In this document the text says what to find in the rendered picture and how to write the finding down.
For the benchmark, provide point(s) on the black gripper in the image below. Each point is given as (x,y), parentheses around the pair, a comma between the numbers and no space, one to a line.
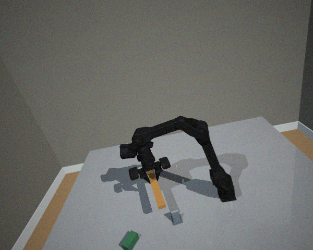
(149,164)

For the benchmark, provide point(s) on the green rectangular block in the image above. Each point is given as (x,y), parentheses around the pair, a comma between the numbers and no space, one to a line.
(130,240)

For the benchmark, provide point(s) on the orange bar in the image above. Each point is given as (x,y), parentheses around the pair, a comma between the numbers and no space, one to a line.
(156,190)

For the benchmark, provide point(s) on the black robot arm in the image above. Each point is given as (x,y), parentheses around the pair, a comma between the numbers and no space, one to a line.
(141,144)

